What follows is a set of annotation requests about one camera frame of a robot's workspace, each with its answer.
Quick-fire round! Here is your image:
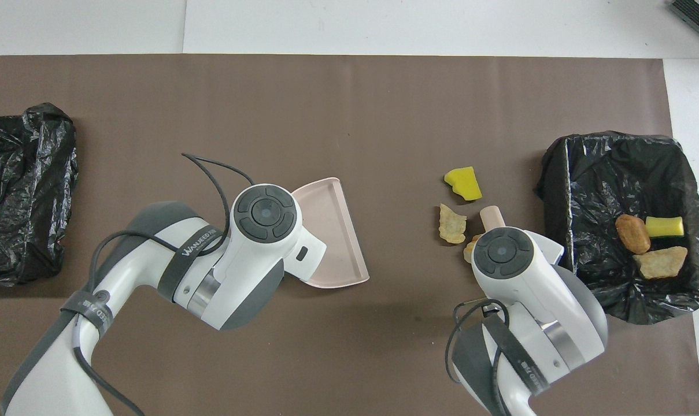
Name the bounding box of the pink plastic dustpan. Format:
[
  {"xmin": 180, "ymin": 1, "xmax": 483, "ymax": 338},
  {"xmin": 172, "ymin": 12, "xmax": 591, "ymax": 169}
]
[{"xmin": 290, "ymin": 177, "xmax": 370, "ymax": 288}]

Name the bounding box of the small beige bread chunk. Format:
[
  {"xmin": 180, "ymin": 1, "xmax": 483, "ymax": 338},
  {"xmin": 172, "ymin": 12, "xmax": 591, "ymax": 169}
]
[{"xmin": 439, "ymin": 203, "xmax": 467, "ymax": 244}]

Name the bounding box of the yellow notched sponge chunk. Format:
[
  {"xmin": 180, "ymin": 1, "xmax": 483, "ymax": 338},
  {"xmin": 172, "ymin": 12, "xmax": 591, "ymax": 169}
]
[{"xmin": 444, "ymin": 166, "xmax": 483, "ymax": 202}]

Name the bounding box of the orange striped croissant piece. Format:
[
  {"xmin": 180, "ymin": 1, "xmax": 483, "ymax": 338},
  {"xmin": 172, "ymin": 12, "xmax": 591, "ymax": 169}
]
[{"xmin": 463, "ymin": 234, "xmax": 483, "ymax": 264}]

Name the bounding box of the beige hand brush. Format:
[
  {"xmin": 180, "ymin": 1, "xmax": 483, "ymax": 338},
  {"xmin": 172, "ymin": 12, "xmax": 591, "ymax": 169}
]
[{"xmin": 479, "ymin": 206, "xmax": 506, "ymax": 232}]

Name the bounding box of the orange bread roll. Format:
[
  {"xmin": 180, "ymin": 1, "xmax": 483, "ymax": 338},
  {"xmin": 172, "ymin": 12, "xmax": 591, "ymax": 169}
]
[{"xmin": 615, "ymin": 214, "xmax": 652, "ymax": 255}]

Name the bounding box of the beige sponge chunk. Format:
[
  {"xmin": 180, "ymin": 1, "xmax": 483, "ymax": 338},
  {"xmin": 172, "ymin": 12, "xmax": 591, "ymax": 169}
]
[{"xmin": 633, "ymin": 246, "xmax": 688, "ymax": 280}]

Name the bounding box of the yellow sponge piece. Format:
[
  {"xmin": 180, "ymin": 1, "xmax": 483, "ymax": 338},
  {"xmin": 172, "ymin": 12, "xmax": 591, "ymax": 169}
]
[{"xmin": 645, "ymin": 216, "xmax": 685, "ymax": 239}]

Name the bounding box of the open bin with black bag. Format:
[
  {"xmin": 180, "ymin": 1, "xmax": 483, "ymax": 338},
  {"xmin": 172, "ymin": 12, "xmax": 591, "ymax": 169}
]
[{"xmin": 534, "ymin": 131, "xmax": 699, "ymax": 325}]

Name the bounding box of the bin wrapped in black bag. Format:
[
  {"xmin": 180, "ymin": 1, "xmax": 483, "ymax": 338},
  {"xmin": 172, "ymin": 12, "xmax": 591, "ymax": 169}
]
[{"xmin": 0, "ymin": 102, "xmax": 79, "ymax": 286}]

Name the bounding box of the brown paper table mat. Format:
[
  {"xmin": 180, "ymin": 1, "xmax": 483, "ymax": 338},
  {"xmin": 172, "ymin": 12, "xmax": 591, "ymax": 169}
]
[{"xmin": 0, "ymin": 54, "xmax": 699, "ymax": 416}]

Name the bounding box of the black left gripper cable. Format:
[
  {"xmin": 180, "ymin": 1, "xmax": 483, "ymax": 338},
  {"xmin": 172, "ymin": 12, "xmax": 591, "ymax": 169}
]
[{"xmin": 72, "ymin": 153, "xmax": 255, "ymax": 416}]

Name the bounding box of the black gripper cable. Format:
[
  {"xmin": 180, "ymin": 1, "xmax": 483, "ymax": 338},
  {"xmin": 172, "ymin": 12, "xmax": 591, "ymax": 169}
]
[
  {"xmin": 445, "ymin": 299, "xmax": 513, "ymax": 405},
  {"xmin": 72, "ymin": 153, "xmax": 255, "ymax": 416}
]

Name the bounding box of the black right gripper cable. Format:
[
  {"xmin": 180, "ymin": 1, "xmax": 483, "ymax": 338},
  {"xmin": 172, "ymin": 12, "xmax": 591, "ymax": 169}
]
[{"xmin": 445, "ymin": 299, "xmax": 513, "ymax": 405}]

